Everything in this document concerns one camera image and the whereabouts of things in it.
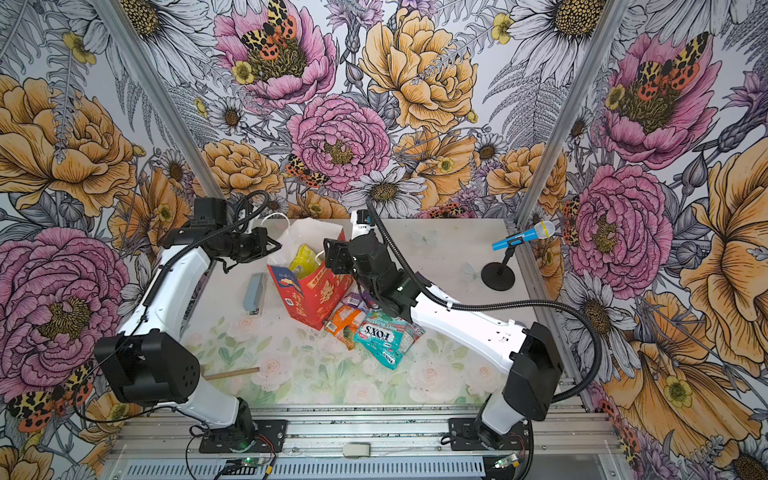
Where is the teal Fox's candy bag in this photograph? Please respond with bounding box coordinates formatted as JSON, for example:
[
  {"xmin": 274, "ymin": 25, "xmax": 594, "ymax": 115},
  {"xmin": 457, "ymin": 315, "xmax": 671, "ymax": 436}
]
[{"xmin": 355, "ymin": 319, "xmax": 424, "ymax": 370}]

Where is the red paper gift bag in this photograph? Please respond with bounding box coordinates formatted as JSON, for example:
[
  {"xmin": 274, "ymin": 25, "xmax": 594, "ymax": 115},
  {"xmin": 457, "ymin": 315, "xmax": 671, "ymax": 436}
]
[{"xmin": 267, "ymin": 218, "xmax": 353, "ymax": 330}]

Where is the yellow snack bag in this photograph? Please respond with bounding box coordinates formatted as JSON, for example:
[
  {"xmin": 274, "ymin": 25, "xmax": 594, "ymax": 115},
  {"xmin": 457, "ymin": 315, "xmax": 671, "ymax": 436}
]
[{"xmin": 289, "ymin": 244, "xmax": 320, "ymax": 280}]

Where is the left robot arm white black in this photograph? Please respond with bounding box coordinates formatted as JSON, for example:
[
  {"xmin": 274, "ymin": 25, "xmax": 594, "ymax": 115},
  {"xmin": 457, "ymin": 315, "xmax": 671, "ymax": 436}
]
[{"xmin": 94, "ymin": 190, "xmax": 281, "ymax": 452}]

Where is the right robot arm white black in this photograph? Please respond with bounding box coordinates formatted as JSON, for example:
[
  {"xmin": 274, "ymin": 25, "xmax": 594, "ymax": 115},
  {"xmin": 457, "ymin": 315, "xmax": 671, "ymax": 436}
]
[{"xmin": 323, "ymin": 210, "xmax": 563, "ymax": 449}]

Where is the teal red candy bag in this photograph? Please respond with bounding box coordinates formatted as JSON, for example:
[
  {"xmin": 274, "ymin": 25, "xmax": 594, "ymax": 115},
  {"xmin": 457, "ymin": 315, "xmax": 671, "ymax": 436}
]
[{"xmin": 365, "ymin": 309, "xmax": 408, "ymax": 328}]

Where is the purple snack packet left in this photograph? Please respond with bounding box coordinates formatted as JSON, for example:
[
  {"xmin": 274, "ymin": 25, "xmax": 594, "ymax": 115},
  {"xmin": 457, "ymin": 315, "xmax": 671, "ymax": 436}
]
[{"xmin": 342, "ymin": 292, "xmax": 370, "ymax": 311}]

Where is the orange snack packet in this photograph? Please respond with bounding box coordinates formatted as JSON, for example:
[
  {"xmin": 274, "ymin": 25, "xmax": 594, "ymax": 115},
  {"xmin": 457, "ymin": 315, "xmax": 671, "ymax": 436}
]
[{"xmin": 324, "ymin": 305, "xmax": 367, "ymax": 350}]

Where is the blue toy microphone on stand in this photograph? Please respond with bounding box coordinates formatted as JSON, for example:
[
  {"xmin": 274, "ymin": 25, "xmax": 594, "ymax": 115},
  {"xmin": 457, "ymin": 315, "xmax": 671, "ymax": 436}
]
[{"xmin": 481, "ymin": 220, "xmax": 556, "ymax": 291}]

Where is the wooden stick tool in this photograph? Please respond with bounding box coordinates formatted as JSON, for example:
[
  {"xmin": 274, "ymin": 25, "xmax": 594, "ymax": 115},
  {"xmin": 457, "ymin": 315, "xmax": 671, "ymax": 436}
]
[{"xmin": 202, "ymin": 367, "xmax": 261, "ymax": 381}]

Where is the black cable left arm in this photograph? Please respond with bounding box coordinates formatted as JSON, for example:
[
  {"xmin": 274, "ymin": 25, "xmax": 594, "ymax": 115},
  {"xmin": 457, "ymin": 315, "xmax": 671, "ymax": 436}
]
[{"xmin": 143, "ymin": 190, "xmax": 274, "ymax": 307}]

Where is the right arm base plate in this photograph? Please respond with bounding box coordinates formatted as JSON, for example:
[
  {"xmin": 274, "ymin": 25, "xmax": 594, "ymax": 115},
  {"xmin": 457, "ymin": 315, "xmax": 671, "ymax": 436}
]
[{"xmin": 440, "ymin": 417, "xmax": 533, "ymax": 452}]

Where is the aluminium rail frame front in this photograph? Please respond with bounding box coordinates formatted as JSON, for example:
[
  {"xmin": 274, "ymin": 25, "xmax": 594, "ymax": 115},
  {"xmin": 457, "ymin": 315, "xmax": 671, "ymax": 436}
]
[{"xmin": 102, "ymin": 403, "xmax": 632, "ymax": 479}]

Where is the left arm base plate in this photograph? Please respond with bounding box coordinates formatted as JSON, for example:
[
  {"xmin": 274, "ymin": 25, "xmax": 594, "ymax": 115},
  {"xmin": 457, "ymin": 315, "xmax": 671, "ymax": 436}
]
[{"xmin": 199, "ymin": 419, "xmax": 288, "ymax": 454}]

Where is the black corrugated cable right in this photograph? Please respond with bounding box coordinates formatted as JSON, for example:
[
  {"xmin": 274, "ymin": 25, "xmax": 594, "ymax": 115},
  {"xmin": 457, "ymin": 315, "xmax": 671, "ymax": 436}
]
[{"xmin": 364, "ymin": 200, "xmax": 603, "ymax": 403}]

